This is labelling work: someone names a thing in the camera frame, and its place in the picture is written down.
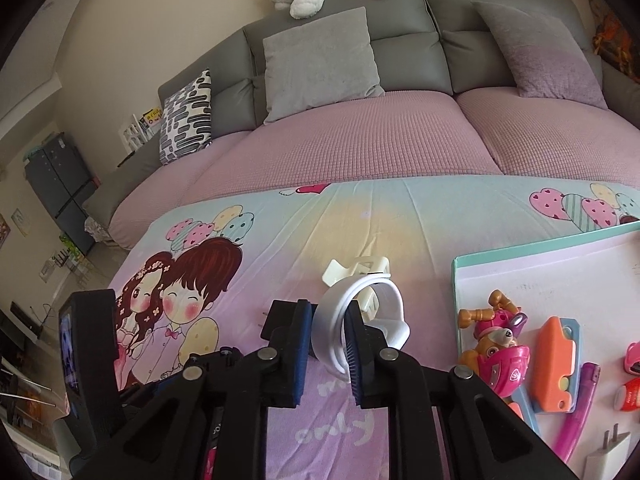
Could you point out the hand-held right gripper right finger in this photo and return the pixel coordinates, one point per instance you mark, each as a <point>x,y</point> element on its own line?
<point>352,355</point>

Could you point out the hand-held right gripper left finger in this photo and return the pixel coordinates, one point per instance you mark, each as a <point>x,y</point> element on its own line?
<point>300,360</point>

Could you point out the white wristband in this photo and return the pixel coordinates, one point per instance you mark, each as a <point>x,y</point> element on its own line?
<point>400,325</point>

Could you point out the pink pup toy figure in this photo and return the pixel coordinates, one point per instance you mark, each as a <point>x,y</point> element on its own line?
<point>495,355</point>

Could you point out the teal-edged cardboard box tray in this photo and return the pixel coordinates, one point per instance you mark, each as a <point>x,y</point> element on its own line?
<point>575,280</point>

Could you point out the white charger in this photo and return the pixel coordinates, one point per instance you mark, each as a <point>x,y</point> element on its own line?
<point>607,460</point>

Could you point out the white hair claw clip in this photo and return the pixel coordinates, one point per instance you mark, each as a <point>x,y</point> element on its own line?
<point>350,267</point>

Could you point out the green potted plant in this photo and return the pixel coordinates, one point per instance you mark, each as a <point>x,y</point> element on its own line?
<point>71,247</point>

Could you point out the printed blanket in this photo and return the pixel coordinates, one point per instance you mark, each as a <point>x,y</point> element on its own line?
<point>400,220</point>

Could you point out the small orange blue toy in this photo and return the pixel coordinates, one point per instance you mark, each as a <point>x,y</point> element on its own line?
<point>527,412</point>

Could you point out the dark grey refrigerator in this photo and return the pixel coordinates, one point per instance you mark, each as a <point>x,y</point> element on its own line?
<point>55,180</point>

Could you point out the large orange blue toy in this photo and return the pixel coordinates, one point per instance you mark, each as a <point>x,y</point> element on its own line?
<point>552,360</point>

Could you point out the grey sofa with pink cover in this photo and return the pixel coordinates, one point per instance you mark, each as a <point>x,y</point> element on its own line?
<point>375,135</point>

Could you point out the white book rack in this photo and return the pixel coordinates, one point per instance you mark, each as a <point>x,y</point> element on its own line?
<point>132,132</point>

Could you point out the pink plastic toy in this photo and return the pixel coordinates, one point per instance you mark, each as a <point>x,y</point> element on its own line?
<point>575,425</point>

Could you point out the black white patterned pillow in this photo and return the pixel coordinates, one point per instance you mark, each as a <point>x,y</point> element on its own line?
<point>185,115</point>

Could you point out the small orange red toy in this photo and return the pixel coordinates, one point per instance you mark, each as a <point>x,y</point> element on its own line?
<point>631,395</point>

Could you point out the small pink toy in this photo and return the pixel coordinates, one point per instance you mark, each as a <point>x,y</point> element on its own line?
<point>634,360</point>

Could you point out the grey pillow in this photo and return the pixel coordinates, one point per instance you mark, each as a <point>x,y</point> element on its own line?
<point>320,65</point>

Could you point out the purple pillow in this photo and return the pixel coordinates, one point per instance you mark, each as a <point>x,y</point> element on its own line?
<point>540,55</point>

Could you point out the orange bag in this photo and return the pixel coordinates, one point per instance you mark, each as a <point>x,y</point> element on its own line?
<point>617,40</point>

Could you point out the wall picture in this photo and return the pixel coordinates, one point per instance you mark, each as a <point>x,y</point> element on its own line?
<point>19,221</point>

